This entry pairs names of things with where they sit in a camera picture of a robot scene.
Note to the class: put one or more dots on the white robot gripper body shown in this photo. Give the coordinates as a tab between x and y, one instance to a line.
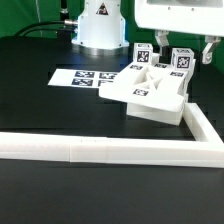
204	17

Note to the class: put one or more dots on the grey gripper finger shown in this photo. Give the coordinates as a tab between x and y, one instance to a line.
211	43
162	40

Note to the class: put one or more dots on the white tagged cube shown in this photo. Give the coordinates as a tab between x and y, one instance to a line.
182	58
142	53

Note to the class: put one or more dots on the white chair back frame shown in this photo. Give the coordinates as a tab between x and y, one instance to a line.
157	87

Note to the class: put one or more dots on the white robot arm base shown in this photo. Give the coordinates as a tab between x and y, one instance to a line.
101	28

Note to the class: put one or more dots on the white marker sheet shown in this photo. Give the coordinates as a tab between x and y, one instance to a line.
80	78

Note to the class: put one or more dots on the white U-shaped fixture frame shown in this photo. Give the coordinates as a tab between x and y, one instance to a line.
205	150

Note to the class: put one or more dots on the black antenna post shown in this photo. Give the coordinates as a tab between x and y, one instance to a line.
63	34

